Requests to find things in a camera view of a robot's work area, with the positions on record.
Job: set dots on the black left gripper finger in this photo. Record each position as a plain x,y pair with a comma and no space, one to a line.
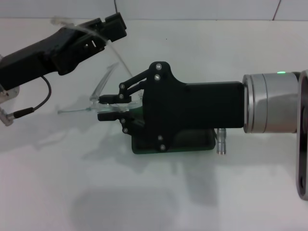
118,33
114,21

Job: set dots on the green glasses case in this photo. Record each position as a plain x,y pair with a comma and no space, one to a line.
192,139

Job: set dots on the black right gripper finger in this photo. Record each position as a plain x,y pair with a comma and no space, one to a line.
110,116
113,98

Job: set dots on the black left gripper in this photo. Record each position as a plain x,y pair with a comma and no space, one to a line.
36,62

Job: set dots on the clear white glasses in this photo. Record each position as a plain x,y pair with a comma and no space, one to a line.
125,106

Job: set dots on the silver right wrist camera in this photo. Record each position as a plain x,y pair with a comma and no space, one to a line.
304,144

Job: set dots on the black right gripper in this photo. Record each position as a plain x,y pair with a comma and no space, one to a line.
192,106

